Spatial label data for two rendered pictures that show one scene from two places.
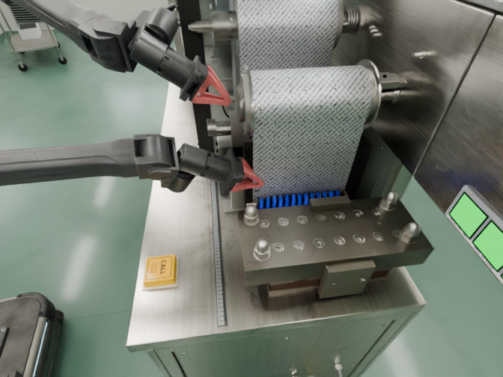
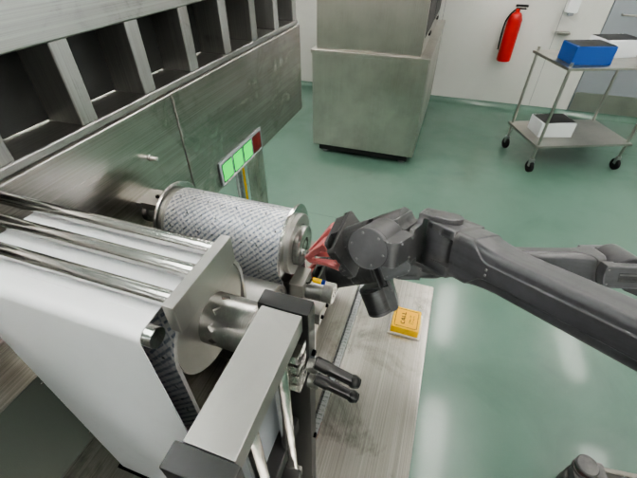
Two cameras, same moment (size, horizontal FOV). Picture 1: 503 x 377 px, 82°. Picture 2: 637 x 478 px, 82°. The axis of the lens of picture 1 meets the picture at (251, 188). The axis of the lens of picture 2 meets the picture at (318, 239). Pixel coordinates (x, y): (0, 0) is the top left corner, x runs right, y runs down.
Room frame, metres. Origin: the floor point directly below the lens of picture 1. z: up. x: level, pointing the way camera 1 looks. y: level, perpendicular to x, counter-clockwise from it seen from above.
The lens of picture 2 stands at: (1.01, 0.28, 1.70)
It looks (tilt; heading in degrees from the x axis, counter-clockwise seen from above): 40 degrees down; 206
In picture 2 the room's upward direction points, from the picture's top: straight up
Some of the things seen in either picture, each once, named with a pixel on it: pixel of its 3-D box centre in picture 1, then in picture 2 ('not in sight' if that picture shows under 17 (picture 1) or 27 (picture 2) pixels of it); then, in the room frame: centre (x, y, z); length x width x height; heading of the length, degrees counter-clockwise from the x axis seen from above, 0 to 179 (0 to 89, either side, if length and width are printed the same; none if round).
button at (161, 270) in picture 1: (160, 270); (406, 321); (0.38, 0.22, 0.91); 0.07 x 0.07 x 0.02; 8
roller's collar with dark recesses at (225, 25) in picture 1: (224, 25); (234, 322); (0.81, 0.07, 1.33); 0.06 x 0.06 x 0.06; 8
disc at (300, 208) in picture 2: (248, 103); (294, 243); (0.57, 0.01, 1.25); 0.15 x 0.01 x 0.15; 8
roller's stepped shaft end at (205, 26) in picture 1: (200, 26); not in sight; (0.80, 0.13, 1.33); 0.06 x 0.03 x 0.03; 98
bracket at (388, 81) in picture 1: (386, 79); (155, 199); (0.61, -0.29, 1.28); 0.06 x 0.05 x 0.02; 98
